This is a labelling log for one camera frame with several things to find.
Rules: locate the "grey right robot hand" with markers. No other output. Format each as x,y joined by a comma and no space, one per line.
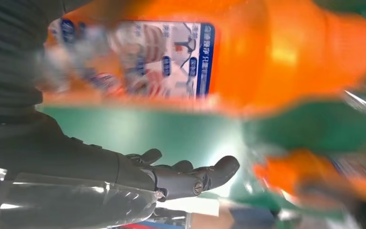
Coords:
60,177

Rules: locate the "green table mat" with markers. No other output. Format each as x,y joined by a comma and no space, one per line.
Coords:
170,132

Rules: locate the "white table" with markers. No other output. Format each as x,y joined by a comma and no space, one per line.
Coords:
195,207

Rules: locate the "brown cardboard box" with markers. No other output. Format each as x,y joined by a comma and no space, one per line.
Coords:
211,221

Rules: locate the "navy tablet cover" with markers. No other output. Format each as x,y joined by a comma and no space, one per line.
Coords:
252,219

